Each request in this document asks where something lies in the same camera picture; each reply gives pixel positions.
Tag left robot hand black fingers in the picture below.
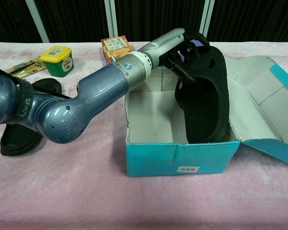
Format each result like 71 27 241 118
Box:
137 28 210 82

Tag black foam slipper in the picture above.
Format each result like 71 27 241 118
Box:
0 78 63 157
174 38 231 144

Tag orange snack box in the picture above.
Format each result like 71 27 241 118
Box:
100 35 135 65

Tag teal cardboard shoe box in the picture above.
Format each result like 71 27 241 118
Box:
124 55 288 177

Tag black pleated partition panel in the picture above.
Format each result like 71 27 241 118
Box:
207 0 288 43
0 0 43 43
115 0 204 43
35 0 111 43

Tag purple foam cube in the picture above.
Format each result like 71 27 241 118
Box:
181 38 205 59

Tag yellow-lidded green container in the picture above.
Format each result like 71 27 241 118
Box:
39 45 75 78

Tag yellow razor blister pack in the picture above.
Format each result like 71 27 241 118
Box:
4 57 48 77

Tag pink plush table cloth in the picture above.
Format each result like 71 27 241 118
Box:
0 42 288 230

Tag grey partition frame post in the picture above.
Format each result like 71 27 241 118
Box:
198 0 216 43
25 0 50 43
104 0 118 39

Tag black velcro strap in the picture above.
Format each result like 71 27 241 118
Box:
13 78 35 123

